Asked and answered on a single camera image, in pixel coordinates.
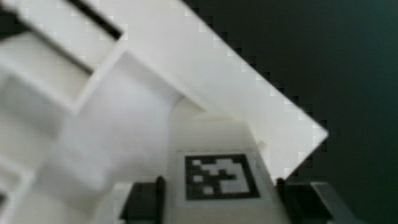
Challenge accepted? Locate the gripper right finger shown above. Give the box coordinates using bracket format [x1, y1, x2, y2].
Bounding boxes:
[276, 178, 360, 224]

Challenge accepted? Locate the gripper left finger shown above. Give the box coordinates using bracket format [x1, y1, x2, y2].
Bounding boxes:
[88, 175, 169, 224]

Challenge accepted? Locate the white chair seat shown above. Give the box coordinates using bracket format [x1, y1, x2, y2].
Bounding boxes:
[0, 0, 328, 224]

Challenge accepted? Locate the white chair leg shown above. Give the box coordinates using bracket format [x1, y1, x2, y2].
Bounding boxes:
[166, 100, 290, 224]

